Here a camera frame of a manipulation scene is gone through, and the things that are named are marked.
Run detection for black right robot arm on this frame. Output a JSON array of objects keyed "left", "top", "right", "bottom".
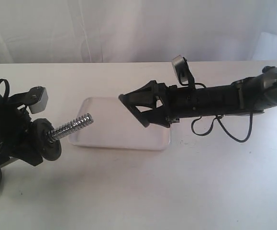
[{"left": 119, "top": 66, "right": 277, "bottom": 127}]

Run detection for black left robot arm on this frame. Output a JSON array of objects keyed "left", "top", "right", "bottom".
[{"left": 0, "top": 79, "right": 48, "bottom": 166}]

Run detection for white plastic tray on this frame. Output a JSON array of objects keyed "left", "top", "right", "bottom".
[{"left": 68, "top": 97, "right": 170, "bottom": 150}]

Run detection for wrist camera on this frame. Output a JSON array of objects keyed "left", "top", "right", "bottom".
[
  {"left": 171, "top": 55, "right": 195, "bottom": 88},
  {"left": 19, "top": 86, "right": 48, "bottom": 114}
]

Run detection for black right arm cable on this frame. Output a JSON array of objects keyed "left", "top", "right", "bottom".
[{"left": 179, "top": 69, "right": 277, "bottom": 142}]

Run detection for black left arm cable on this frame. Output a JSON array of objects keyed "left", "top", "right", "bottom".
[{"left": 0, "top": 78, "right": 11, "bottom": 104}]

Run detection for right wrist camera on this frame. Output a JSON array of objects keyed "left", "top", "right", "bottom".
[{"left": 171, "top": 55, "right": 195, "bottom": 88}]

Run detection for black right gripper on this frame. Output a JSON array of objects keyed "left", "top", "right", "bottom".
[{"left": 121, "top": 80, "right": 239, "bottom": 127}]

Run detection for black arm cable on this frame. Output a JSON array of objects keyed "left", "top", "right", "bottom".
[
  {"left": 179, "top": 69, "right": 277, "bottom": 142},
  {"left": 0, "top": 78, "right": 11, "bottom": 104}
]

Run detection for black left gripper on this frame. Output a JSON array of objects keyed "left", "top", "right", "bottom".
[{"left": 0, "top": 95, "right": 43, "bottom": 166}]

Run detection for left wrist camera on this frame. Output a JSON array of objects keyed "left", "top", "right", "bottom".
[{"left": 19, "top": 86, "right": 48, "bottom": 114}]

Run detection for white curtain backdrop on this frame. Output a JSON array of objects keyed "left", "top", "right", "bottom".
[{"left": 0, "top": 0, "right": 277, "bottom": 63}]

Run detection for chrome threaded dumbbell bar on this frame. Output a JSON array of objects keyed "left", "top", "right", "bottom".
[{"left": 0, "top": 113, "right": 94, "bottom": 173}]

